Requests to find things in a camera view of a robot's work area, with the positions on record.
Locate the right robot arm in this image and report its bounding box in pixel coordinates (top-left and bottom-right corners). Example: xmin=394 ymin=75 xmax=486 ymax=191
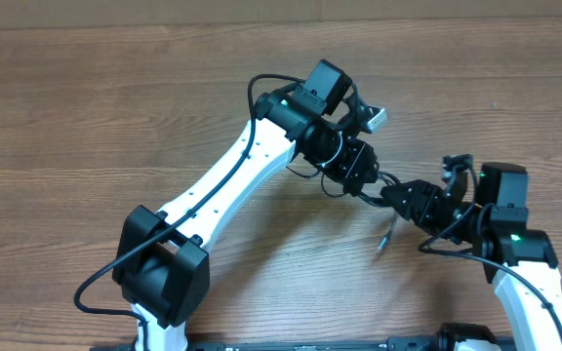
xmin=381 ymin=155 xmax=562 ymax=350

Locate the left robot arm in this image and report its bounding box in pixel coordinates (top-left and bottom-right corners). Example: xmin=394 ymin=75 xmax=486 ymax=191
xmin=112 ymin=59 xmax=387 ymax=350

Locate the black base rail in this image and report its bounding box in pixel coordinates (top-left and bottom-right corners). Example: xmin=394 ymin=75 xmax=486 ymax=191
xmin=90 ymin=322 xmax=516 ymax=351

